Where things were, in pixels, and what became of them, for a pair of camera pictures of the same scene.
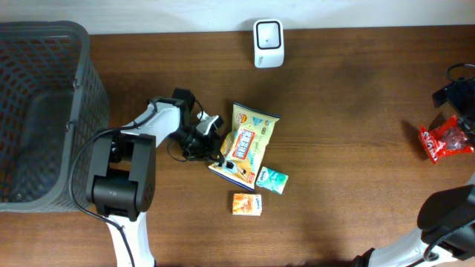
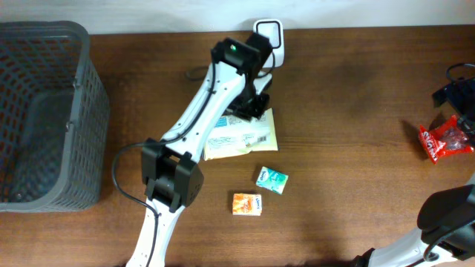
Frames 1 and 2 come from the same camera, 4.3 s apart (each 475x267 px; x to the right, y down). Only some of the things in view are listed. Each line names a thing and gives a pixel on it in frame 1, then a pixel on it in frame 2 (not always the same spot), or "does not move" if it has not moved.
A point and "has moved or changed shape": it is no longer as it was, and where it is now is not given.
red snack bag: (447, 139) does not move
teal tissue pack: (272, 180) does not move
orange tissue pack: (246, 204) does not move
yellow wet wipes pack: (241, 151) has moved or changed shape
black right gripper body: (452, 98) does not move
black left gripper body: (214, 149) → (251, 107)
